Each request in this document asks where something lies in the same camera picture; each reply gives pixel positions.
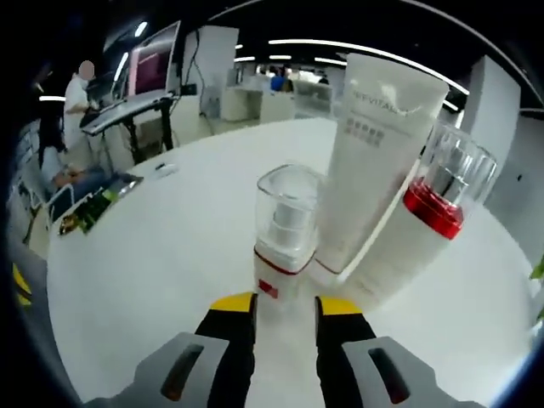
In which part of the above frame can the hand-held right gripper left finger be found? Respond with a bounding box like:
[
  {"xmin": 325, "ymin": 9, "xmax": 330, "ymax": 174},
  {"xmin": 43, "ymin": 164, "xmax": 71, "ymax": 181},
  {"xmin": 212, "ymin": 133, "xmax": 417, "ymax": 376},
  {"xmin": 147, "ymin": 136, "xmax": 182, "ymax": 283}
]
[{"xmin": 82, "ymin": 291, "xmax": 258, "ymax": 408}]

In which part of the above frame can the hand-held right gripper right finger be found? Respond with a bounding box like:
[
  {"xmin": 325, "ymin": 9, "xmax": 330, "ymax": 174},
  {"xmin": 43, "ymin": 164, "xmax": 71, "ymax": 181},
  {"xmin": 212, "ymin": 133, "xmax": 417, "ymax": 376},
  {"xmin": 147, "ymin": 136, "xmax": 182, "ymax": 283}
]
[{"xmin": 314, "ymin": 295, "xmax": 481, "ymax": 408}]

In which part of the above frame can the white skincare bottle red label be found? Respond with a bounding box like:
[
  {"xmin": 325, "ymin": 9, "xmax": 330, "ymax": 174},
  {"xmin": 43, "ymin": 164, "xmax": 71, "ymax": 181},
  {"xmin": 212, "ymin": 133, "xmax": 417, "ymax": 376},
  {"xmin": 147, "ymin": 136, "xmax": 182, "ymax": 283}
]
[{"xmin": 253, "ymin": 164, "xmax": 325, "ymax": 408}]

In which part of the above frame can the white skincare bottle red ring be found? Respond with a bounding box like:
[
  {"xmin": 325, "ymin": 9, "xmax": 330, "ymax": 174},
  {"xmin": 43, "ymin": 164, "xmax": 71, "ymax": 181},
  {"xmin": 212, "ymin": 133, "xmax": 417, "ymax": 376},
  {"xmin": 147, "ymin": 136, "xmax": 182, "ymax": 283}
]
[{"xmin": 339, "ymin": 122, "xmax": 498, "ymax": 308}]

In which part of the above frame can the white skincare tube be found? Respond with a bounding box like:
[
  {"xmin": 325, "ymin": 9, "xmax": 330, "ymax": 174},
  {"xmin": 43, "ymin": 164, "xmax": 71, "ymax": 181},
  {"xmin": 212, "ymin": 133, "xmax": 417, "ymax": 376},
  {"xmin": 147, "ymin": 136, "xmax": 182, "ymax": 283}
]
[{"xmin": 314, "ymin": 53, "xmax": 451, "ymax": 285}]

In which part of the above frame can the gold foil packet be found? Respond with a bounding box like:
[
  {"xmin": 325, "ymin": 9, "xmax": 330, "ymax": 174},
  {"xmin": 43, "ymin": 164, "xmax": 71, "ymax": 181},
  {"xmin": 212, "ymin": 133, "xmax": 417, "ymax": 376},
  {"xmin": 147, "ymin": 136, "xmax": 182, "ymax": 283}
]
[{"xmin": 58, "ymin": 214, "xmax": 86, "ymax": 235}]

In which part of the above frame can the green black packet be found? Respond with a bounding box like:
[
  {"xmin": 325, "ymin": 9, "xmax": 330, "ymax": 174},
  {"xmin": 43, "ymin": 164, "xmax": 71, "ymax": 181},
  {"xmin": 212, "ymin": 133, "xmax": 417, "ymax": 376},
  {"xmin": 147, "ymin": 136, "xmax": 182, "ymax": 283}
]
[{"xmin": 76, "ymin": 176, "xmax": 145, "ymax": 235}]

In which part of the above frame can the monitor with purple screen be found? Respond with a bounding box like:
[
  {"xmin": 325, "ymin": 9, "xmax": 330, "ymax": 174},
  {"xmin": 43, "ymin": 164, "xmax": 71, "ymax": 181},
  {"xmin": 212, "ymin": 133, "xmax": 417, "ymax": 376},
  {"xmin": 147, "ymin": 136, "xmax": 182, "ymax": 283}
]
[{"xmin": 127, "ymin": 20, "xmax": 182, "ymax": 101}]

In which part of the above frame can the white desk black frame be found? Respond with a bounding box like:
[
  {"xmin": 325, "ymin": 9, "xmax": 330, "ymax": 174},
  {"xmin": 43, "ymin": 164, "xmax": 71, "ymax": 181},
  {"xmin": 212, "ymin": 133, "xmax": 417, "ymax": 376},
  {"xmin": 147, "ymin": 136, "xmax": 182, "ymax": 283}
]
[{"xmin": 79, "ymin": 91, "xmax": 182, "ymax": 165}]

